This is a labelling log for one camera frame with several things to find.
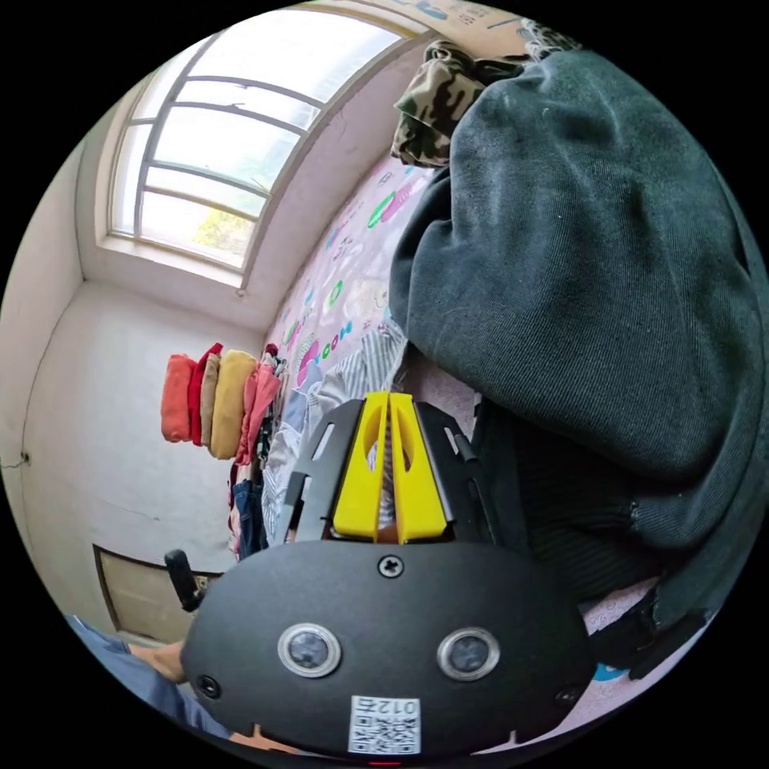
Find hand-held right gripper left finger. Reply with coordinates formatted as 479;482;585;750
332;391;390;542

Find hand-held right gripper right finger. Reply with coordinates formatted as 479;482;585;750
389;391;449;546

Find gray and white striped shirt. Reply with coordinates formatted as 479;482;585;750
263;318;417;549

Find person's left hand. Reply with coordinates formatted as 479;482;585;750
128;640;187;684

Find pile of clothes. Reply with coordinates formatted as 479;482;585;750
159;340;292;561

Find bed with pink printed sheet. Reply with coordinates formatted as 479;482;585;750
263;143;717;747

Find brown door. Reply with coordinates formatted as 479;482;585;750
92;542;224;647

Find dark gray jacket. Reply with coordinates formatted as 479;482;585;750
388;49;765;681

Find window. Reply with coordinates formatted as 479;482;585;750
95;4;418;291

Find camouflage garment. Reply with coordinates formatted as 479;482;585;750
390;39;525;169

